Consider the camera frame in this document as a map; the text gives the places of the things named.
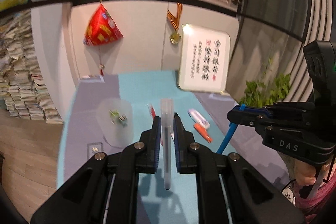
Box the blue ballpoint pen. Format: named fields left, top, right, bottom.
left=216, top=104, right=247, bottom=155

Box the orange highlighter pen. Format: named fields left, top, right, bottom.
left=194, top=123, right=213, bottom=143

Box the white purple utility knife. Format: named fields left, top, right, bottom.
left=188, top=109, right=210, bottom=130

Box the green gel pen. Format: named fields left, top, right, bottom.
left=109, top=110, right=120, bottom=124

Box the clear grey gel pen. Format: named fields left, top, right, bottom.
left=161, top=98, right=174, bottom=190

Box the red gel pen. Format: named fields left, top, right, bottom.
left=148, top=104, right=156, bottom=119

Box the right hand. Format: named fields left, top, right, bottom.
left=294, top=160, right=331, bottom=186

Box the green potted plant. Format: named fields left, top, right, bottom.
left=238, top=57, right=290, bottom=107

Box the framed calligraphy sign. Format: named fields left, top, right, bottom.
left=178, top=24, right=231, bottom=93

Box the frosted plastic pen cup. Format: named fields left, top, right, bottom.
left=96, top=98, right=134, bottom=148

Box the teal grey tablecloth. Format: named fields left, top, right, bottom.
left=56, top=70, right=292, bottom=224

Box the gold medal with ribbon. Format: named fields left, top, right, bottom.
left=167, top=3, right=183, bottom=45

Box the tall stack of books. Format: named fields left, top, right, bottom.
left=1, top=10, right=63, bottom=124

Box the red pyramid hanging ornament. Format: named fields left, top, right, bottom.
left=83, top=3, right=123, bottom=46

